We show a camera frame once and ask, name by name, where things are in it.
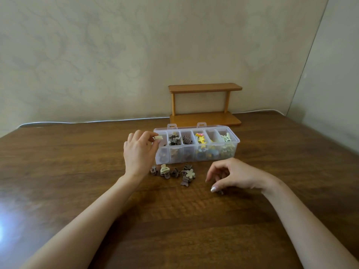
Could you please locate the person's right hand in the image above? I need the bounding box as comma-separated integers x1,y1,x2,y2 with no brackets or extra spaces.
205,158,281,194

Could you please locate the person's left hand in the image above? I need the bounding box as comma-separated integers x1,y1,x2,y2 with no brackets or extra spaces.
123,130,163,181

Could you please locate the pile of mixed hair clips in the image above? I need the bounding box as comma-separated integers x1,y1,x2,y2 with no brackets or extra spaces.
150,164,197,188

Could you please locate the clear plastic compartment box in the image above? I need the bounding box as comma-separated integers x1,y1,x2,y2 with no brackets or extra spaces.
153,122,241,165

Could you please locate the person's right forearm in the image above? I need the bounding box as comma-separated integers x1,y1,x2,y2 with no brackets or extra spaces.
262,180,359,269

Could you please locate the person's left forearm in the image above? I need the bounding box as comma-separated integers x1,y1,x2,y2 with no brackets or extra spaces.
21,173,144,269

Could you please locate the small wooden shelf rack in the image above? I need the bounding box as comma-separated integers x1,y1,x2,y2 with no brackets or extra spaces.
168,83,243,127

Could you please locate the white cable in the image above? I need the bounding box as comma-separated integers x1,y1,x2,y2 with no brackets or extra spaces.
16,109,284,128

